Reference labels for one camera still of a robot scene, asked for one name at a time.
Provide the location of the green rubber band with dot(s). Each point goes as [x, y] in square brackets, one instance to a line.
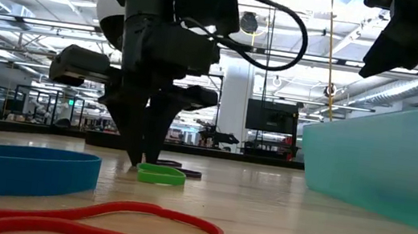
[160, 179]

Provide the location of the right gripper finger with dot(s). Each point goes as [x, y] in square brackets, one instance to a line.
[383, 55]
[407, 56]

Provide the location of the dark purple rubber band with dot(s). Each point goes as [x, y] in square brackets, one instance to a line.
[191, 174]

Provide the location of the black monitor on cart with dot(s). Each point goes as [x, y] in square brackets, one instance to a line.
[271, 117]

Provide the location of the small black ceiling reel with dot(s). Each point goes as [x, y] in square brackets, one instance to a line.
[330, 90]

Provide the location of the teal translucent plastic bin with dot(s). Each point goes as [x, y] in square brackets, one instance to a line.
[387, 177]

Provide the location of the green lit sign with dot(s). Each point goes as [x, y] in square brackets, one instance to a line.
[71, 102]

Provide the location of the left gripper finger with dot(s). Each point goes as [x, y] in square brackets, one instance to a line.
[159, 126]
[131, 123]

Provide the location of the large blue rubber band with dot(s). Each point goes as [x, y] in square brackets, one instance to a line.
[23, 177]

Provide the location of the black background robot arm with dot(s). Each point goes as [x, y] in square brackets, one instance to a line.
[222, 138]

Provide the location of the white building column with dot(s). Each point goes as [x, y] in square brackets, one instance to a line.
[236, 96]

